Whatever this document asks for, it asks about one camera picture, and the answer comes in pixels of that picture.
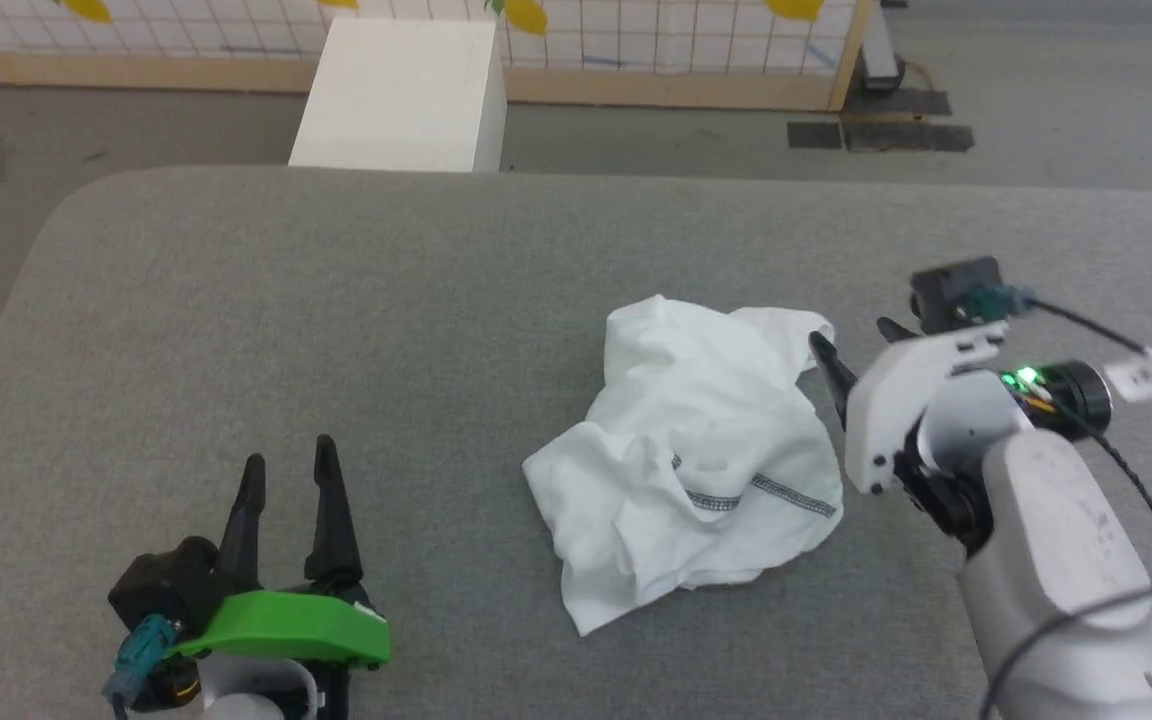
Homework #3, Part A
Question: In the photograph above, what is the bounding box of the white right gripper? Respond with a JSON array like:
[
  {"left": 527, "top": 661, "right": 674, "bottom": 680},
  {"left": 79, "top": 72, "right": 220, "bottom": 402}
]
[{"left": 808, "top": 317, "right": 1034, "bottom": 557}]

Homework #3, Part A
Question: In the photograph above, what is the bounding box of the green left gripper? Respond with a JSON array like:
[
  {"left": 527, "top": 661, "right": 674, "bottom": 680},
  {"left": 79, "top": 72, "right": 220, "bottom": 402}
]
[{"left": 164, "top": 435, "right": 393, "bottom": 720}]

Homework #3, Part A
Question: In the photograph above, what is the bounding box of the white t-shirt garment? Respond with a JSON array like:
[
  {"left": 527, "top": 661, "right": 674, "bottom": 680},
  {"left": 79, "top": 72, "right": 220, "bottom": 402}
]
[{"left": 522, "top": 294, "right": 845, "bottom": 638}]

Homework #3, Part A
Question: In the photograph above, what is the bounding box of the grey partition support foot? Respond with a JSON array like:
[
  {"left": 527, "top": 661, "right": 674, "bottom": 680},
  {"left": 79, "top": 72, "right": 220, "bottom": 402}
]
[{"left": 861, "top": 0, "right": 906, "bottom": 93}]

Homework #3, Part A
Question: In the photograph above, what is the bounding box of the wooden framed grid fence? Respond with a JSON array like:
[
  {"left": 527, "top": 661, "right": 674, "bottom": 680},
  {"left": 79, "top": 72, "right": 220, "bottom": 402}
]
[{"left": 0, "top": 0, "right": 877, "bottom": 113}]

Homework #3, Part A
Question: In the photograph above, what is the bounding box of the white box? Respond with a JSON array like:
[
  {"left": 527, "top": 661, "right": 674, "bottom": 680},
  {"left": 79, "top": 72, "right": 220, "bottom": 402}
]
[{"left": 288, "top": 15, "right": 508, "bottom": 174}]

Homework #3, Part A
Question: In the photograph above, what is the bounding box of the thin black camera cable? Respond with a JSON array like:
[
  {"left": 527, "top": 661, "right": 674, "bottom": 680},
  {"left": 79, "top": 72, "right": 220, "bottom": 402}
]
[{"left": 1024, "top": 295, "right": 1152, "bottom": 401}]

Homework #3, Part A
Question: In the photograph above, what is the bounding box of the white cable label tag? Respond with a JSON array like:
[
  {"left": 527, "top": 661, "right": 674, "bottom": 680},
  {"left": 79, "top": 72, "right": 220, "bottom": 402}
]
[{"left": 1103, "top": 349, "right": 1152, "bottom": 404}]

